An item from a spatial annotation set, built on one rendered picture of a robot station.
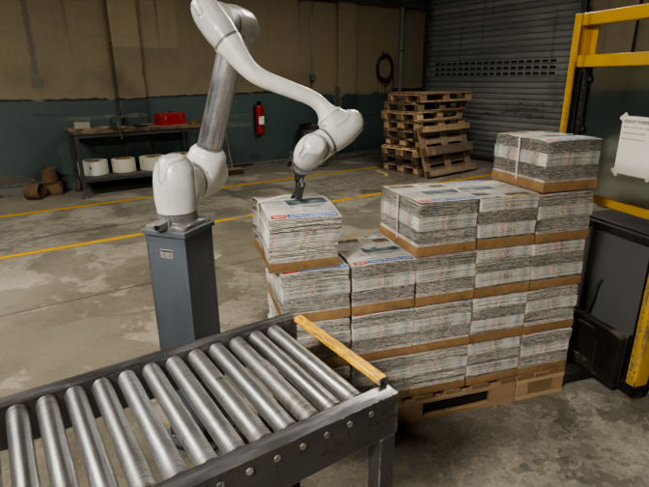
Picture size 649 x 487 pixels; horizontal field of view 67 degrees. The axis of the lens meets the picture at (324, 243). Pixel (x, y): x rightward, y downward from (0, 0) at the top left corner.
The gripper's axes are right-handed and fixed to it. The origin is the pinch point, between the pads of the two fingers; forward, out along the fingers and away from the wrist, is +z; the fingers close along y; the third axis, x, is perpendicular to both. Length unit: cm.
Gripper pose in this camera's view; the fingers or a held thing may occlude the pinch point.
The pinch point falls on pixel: (292, 180)
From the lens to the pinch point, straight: 206.1
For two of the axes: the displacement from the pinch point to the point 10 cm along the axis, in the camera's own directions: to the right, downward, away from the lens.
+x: 9.6, -0.9, 2.7
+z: -2.5, 1.8, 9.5
